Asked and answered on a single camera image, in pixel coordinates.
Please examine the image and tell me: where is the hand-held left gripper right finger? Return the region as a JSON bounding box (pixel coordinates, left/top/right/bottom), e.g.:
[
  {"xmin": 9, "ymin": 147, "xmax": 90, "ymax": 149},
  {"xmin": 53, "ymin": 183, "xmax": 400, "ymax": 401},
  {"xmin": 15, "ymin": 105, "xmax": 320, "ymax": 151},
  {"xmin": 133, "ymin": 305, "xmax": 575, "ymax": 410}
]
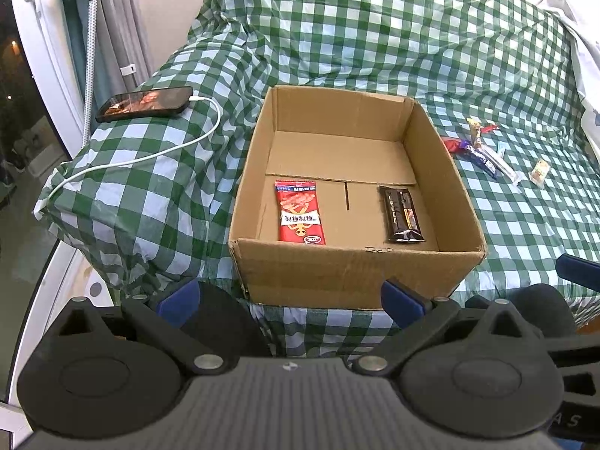
[{"xmin": 351, "ymin": 279, "xmax": 541, "ymax": 378}]

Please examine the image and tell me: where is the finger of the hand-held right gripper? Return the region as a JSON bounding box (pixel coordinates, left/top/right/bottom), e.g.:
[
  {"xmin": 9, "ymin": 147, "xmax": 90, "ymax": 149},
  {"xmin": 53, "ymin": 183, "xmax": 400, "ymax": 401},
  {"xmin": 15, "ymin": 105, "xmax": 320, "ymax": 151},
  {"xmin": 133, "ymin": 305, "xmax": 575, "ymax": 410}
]
[{"xmin": 557, "ymin": 253, "xmax": 600, "ymax": 291}]

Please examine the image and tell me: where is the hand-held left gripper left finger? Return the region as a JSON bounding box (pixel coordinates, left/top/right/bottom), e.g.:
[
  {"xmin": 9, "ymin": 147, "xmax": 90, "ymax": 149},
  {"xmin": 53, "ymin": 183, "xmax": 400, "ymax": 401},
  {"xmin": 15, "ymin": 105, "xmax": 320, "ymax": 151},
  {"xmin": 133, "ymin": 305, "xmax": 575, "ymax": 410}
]
[{"xmin": 47, "ymin": 278, "xmax": 227, "ymax": 378}]

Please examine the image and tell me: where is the cardboard box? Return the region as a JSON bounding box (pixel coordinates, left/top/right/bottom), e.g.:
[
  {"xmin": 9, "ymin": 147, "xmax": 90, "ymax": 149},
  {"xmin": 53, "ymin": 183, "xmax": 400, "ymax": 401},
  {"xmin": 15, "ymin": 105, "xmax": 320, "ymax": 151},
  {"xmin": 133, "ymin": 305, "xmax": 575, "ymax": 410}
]
[{"xmin": 228, "ymin": 85, "xmax": 489, "ymax": 311}]

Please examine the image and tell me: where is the clear snack stick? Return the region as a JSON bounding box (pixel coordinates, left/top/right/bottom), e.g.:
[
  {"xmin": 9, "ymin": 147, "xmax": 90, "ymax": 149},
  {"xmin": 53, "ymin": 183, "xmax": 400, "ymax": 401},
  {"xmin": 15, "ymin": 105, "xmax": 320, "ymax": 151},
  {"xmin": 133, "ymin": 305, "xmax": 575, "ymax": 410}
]
[{"xmin": 487, "ymin": 149, "xmax": 522, "ymax": 185}]

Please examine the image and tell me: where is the purple snack bar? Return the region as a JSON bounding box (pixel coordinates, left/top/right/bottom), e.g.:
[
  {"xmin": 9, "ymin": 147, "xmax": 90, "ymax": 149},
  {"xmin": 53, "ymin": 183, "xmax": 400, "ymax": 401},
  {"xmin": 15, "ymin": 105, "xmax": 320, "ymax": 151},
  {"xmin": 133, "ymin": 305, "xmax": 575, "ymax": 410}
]
[{"xmin": 460, "ymin": 143, "xmax": 498, "ymax": 179}]

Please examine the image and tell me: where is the dark brown snack packet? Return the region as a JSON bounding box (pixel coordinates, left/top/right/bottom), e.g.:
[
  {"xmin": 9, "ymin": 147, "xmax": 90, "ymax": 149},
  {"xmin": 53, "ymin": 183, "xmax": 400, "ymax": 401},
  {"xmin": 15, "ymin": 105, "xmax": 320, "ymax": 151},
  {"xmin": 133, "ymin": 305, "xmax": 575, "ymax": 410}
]
[{"xmin": 378, "ymin": 186, "xmax": 428, "ymax": 243}]

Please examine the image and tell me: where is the green checkered pillow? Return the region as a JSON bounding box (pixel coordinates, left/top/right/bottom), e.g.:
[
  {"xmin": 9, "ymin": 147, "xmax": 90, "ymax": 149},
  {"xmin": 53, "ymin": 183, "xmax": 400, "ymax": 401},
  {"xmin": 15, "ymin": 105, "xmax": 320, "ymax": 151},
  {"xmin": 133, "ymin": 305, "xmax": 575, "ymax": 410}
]
[{"xmin": 34, "ymin": 98, "xmax": 266, "ymax": 303}]

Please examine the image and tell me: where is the small beige biscuit packet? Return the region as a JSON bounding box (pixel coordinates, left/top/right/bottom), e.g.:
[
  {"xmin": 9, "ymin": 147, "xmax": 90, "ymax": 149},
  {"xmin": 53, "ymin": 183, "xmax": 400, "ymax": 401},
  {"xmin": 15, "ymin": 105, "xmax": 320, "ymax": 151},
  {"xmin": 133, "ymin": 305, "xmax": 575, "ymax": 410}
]
[{"xmin": 528, "ymin": 159, "xmax": 551, "ymax": 185}]

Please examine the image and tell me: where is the red snack packet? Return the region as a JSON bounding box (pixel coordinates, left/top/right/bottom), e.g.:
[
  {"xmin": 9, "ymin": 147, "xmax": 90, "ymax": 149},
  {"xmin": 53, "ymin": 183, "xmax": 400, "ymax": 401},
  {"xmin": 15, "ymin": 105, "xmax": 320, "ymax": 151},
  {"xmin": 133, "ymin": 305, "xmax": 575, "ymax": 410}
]
[{"xmin": 274, "ymin": 179, "xmax": 327, "ymax": 246}]

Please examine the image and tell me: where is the red and yellow candy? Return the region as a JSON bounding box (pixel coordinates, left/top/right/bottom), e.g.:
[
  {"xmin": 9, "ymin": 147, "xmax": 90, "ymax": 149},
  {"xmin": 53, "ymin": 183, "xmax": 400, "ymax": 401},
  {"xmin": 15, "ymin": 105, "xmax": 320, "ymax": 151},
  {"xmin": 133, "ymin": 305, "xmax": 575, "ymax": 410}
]
[{"xmin": 467, "ymin": 117, "xmax": 485, "ymax": 152}]

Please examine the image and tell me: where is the white printed cloth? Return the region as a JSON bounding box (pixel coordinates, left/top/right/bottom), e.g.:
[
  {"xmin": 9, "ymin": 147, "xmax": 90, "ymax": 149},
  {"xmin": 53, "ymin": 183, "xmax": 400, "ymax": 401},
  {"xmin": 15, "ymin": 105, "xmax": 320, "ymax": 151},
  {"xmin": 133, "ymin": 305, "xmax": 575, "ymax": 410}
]
[{"xmin": 537, "ymin": 0, "xmax": 600, "ymax": 160}]

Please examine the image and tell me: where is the black smartphone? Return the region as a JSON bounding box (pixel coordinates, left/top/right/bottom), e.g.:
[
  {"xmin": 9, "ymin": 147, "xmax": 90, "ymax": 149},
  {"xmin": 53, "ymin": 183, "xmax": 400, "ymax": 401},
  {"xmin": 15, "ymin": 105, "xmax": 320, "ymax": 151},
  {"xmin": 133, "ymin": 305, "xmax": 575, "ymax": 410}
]
[{"xmin": 95, "ymin": 86, "xmax": 194, "ymax": 123}]

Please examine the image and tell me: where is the grey curtain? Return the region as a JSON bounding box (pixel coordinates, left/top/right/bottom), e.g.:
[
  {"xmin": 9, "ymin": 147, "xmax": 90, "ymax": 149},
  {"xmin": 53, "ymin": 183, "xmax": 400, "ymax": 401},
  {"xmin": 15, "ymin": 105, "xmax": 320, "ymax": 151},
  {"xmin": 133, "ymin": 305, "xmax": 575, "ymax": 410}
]
[{"xmin": 94, "ymin": 0, "xmax": 156, "ymax": 91}]

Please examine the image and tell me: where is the white charging cable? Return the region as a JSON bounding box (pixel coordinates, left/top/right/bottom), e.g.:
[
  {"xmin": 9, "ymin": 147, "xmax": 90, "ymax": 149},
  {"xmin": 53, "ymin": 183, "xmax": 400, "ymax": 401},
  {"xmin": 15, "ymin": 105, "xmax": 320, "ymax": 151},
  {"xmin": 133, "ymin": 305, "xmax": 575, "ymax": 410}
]
[{"xmin": 32, "ymin": 96, "xmax": 224, "ymax": 220}]

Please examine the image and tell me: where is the black and white braided cord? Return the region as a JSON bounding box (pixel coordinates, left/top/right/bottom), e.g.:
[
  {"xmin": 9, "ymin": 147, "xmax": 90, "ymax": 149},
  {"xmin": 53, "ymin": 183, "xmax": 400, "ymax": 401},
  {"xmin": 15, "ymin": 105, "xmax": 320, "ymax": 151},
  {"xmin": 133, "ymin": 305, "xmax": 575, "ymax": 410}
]
[{"xmin": 81, "ymin": 0, "xmax": 101, "ymax": 152}]

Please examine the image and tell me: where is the white window frame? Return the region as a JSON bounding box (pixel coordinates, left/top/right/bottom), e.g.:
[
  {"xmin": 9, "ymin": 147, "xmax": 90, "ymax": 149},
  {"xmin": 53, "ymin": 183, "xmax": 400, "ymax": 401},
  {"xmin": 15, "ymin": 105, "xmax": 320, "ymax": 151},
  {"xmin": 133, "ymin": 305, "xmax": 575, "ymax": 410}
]
[{"xmin": 8, "ymin": 0, "xmax": 158, "ymax": 144}]

